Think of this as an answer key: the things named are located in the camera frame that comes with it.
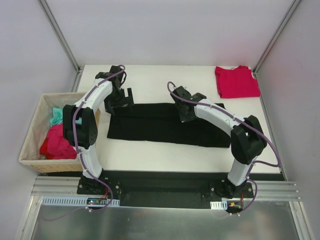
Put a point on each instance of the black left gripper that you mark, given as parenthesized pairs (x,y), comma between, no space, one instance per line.
(119,104)

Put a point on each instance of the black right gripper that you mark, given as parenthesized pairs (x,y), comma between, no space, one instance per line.
(186,113)

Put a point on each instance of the black flower print t-shirt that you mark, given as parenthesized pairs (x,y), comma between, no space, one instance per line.
(160,122)

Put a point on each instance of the wicker laundry basket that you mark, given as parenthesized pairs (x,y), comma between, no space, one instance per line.
(37,132)

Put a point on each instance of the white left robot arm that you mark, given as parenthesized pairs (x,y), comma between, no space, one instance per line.
(79,126)

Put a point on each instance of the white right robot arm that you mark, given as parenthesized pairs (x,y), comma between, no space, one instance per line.
(245,142)

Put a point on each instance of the folded red t-shirt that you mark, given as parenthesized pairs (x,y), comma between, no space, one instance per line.
(236,83)

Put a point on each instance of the teal t-shirt in basket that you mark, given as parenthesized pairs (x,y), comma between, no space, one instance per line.
(57,116)

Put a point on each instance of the red t-shirt in basket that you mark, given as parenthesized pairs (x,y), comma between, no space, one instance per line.
(55,146)

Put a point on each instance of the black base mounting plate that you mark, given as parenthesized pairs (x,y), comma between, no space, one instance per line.
(152,189)

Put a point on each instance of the left aluminium frame post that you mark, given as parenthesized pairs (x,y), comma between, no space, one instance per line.
(59,34)

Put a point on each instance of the aluminium frame post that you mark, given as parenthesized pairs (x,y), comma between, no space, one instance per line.
(59,34)
(276,35)

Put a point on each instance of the right white cable duct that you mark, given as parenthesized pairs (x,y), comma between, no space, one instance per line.
(225,205)

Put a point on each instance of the white cable duct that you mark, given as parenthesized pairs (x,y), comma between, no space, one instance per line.
(79,201)
(225,205)

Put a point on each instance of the aluminium front rail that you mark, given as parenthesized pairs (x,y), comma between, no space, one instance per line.
(67,186)

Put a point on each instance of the left white cable duct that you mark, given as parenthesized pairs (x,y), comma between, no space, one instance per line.
(79,201)

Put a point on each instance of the right aluminium frame post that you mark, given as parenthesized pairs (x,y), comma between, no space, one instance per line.
(276,35)

